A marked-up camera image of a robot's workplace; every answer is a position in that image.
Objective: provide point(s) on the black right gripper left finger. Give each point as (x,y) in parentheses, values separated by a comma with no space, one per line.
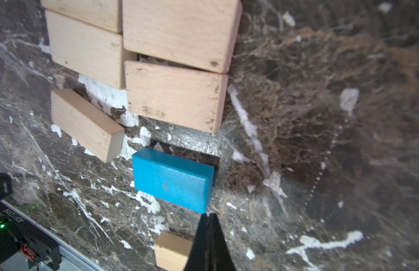
(200,254)

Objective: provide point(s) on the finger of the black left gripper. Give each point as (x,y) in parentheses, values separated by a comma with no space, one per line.
(5,185)

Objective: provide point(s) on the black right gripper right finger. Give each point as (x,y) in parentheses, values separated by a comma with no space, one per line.
(219,256)

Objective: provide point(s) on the small teal rectangular block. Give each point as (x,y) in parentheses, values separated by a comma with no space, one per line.
(180,181)

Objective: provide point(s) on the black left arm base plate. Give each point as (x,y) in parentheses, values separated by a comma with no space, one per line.
(19,236)

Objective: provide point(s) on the aluminium front rail frame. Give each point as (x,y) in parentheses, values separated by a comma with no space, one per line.
(72,260)

